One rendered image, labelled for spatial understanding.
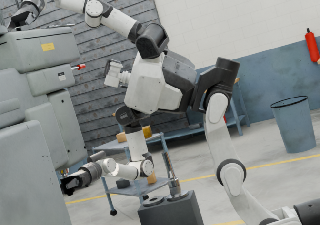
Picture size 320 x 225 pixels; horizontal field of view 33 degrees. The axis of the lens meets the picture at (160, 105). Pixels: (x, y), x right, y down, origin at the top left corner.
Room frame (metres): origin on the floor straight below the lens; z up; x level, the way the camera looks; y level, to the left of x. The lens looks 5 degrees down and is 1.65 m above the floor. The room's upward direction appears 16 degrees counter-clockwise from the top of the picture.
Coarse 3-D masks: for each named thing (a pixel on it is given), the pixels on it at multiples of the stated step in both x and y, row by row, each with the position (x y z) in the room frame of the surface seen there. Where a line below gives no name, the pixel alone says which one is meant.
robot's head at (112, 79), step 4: (112, 64) 2.54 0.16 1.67; (112, 68) 2.54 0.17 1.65; (116, 68) 2.54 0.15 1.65; (120, 68) 2.56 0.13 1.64; (108, 72) 2.55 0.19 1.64; (112, 72) 2.54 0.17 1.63; (116, 72) 2.54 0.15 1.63; (124, 72) 2.55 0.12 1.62; (108, 76) 2.54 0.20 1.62; (112, 76) 2.54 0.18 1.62; (116, 76) 2.55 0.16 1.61; (120, 76) 2.55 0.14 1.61; (124, 76) 2.54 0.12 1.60; (108, 80) 2.54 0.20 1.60; (112, 80) 2.54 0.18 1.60; (116, 80) 2.54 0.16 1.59; (120, 80) 2.55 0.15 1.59; (108, 84) 2.54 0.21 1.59; (112, 84) 2.54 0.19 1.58; (116, 84) 2.55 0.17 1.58
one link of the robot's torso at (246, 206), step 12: (228, 168) 2.48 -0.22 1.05; (240, 168) 2.49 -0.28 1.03; (228, 180) 2.48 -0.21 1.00; (240, 180) 2.48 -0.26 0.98; (228, 192) 2.49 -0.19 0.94; (240, 192) 2.48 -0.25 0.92; (240, 204) 2.51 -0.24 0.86; (252, 204) 2.53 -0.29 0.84; (240, 216) 2.53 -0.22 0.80; (252, 216) 2.53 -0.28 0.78; (264, 216) 2.52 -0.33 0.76; (276, 216) 2.59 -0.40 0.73
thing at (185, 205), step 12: (192, 192) 2.11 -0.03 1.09; (144, 204) 2.09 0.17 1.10; (156, 204) 2.07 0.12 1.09; (168, 204) 2.04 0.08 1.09; (180, 204) 2.03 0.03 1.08; (192, 204) 2.04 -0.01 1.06; (144, 216) 2.07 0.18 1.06; (156, 216) 2.06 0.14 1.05; (168, 216) 2.05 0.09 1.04; (180, 216) 2.04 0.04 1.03; (192, 216) 2.03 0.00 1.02
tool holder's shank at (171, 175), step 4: (164, 152) 2.10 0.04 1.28; (164, 156) 2.08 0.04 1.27; (168, 156) 2.09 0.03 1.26; (164, 160) 2.09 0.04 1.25; (168, 160) 2.09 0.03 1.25; (168, 164) 2.09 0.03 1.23; (168, 168) 2.08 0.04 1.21; (168, 172) 2.09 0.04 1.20; (172, 172) 2.09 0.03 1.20; (168, 176) 2.09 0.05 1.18; (172, 176) 2.08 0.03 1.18
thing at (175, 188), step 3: (174, 183) 2.07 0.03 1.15; (177, 183) 2.08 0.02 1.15; (171, 186) 2.08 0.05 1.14; (174, 186) 2.07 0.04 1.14; (177, 186) 2.08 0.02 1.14; (180, 186) 2.09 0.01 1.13; (171, 189) 2.08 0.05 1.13; (174, 189) 2.07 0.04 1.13; (177, 189) 2.07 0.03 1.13; (180, 189) 2.08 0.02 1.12; (171, 192) 2.08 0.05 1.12; (174, 192) 2.07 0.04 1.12; (177, 192) 2.07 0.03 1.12; (180, 192) 2.08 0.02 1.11; (171, 195) 2.08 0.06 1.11; (174, 195) 2.07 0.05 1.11; (177, 195) 2.07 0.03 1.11
